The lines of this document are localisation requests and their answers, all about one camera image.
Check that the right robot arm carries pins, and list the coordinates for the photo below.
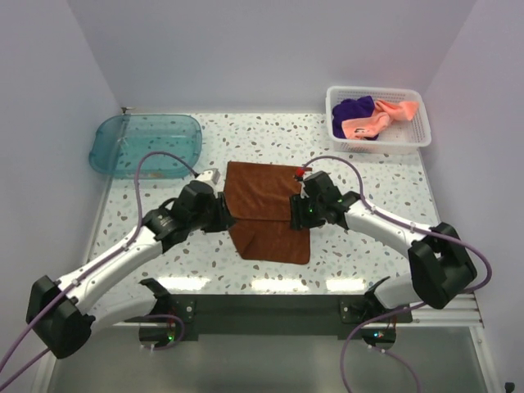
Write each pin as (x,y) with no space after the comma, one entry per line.
(440,267)

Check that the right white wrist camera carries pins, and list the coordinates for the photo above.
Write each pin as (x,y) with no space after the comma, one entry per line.
(300,174)

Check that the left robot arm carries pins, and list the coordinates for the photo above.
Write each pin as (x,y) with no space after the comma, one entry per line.
(62,312)

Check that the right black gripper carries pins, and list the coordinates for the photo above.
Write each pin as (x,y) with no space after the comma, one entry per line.
(299,219)

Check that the white plastic basket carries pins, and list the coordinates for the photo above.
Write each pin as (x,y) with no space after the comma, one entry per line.
(402,137)

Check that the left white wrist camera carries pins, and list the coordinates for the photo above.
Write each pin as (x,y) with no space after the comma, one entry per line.
(210,177)

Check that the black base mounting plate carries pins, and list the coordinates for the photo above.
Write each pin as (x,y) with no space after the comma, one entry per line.
(269,315)

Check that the brown towel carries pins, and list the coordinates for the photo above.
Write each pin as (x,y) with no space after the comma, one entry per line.
(258,198)

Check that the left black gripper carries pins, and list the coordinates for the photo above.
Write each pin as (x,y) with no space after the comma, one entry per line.
(223,217)

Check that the pink towel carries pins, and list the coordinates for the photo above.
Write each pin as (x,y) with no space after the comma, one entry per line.
(386,113)

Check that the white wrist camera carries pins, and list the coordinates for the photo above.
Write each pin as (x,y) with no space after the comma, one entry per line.
(210,177)
(300,174)

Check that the blue transparent plastic tray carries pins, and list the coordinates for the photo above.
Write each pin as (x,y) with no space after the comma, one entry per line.
(159,146)

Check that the purple towel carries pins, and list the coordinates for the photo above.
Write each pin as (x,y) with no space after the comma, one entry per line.
(350,119)

